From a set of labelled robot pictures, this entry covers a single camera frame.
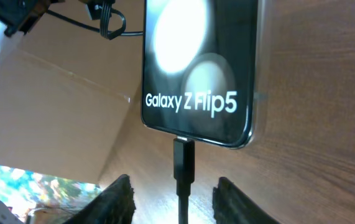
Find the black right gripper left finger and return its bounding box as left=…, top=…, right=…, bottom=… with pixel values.
left=63, top=174, right=136, bottom=224

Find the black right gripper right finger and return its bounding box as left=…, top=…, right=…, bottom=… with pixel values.
left=212, top=177, right=278, bottom=224

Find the black Galaxy smartphone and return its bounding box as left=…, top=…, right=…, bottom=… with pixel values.
left=141, top=0, right=260, bottom=148

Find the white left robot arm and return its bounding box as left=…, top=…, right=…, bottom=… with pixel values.
left=0, top=0, right=63, bottom=62

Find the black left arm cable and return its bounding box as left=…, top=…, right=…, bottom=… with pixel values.
left=45, top=0, right=144, bottom=40

